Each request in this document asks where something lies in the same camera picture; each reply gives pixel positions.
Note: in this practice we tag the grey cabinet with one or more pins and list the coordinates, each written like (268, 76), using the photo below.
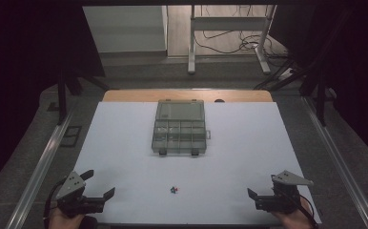
(125, 28)

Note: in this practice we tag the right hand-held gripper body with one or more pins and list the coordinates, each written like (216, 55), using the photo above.
(280, 202)

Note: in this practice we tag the clear grey compartment box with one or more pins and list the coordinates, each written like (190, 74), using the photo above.
(179, 127)

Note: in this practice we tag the person's right hand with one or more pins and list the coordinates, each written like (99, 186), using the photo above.
(295, 221)

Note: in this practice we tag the metal rail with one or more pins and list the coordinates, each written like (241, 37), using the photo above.
(39, 175)
(341, 165)

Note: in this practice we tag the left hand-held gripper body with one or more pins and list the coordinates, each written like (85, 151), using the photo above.
(77, 203)

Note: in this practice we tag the dark curtain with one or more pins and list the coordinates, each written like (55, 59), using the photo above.
(357, 79)
(20, 79)

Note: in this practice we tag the person's left hand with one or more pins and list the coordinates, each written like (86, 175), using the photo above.
(63, 221)

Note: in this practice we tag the white desk frame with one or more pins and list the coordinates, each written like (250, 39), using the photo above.
(229, 24)

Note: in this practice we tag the white table mat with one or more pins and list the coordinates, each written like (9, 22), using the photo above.
(236, 159)

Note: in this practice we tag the black metal stand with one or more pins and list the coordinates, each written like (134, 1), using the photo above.
(321, 95)
(62, 95)

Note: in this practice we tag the white power strip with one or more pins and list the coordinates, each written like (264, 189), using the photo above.
(287, 73)

